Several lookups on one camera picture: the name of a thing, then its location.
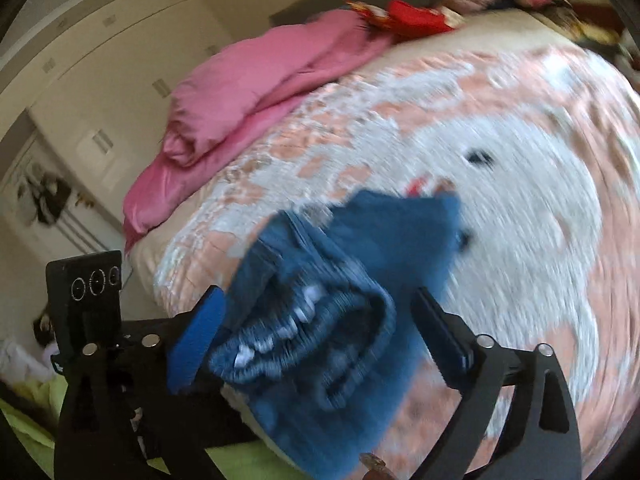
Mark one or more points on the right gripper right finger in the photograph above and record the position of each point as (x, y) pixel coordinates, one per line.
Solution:
(540, 437)

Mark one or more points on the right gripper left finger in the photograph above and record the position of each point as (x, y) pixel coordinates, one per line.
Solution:
(180, 410)

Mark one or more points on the blue denim lace-trimmed pants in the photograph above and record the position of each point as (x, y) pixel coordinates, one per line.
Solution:
(318, 338)

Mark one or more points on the pink folded blanket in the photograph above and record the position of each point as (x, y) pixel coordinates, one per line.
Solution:
(232, 99)

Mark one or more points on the white wardrobe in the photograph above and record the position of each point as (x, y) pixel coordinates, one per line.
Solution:
(85, 88)

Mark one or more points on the peach white patterned bedspread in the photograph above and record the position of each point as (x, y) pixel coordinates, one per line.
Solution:
(541, 140)

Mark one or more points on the red patterned cloth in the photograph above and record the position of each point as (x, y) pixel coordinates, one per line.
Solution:
(406, 21)

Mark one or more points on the stack of folded clothes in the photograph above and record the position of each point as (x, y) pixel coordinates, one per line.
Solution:
(595, 25)

